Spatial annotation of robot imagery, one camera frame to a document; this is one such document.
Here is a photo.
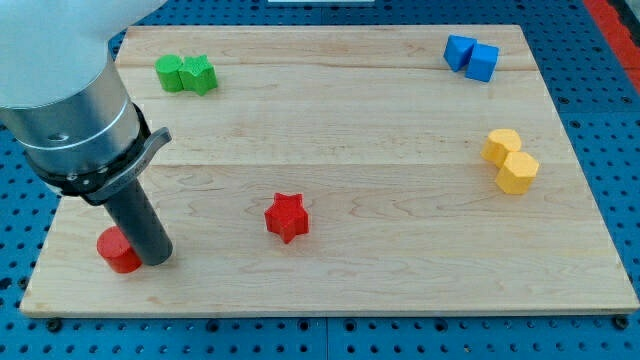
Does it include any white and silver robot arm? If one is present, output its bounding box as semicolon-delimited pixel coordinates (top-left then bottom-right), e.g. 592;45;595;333
1;0;164;175

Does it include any red star block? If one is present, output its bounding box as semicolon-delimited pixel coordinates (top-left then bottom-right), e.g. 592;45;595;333
264;193;310;244

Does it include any green star block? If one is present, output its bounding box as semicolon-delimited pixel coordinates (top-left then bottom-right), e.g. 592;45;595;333
179;55;218;96

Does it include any light wooden board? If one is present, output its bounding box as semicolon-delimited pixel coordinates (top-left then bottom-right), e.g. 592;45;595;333
20;25;639;318

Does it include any yellow heart block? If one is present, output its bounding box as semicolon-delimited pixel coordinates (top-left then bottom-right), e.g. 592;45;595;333
481;129;522;168

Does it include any blue cube block left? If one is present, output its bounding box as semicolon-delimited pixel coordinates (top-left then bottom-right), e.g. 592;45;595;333
443;34;477;72

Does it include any blue cube block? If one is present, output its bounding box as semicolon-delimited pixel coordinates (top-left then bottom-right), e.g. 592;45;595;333
443;34;477;72
465;43;499;82

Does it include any green cylinder block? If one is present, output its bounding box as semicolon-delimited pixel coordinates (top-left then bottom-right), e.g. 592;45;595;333
154;54;183;92

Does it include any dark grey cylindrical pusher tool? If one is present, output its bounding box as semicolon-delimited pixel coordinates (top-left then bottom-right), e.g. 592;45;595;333
104;180;173;266

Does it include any yellow hexagon block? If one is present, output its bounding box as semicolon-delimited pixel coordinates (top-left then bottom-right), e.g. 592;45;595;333
495;152;540;195

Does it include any blue cube block right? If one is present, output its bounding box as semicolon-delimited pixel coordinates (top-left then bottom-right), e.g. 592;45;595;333
465;43;499;82

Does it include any red cylinder block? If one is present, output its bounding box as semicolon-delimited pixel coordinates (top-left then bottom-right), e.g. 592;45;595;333
96;226;142;274

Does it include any black clamp with grey lever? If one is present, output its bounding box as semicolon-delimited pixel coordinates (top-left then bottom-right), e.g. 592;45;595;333
25;103;172;206

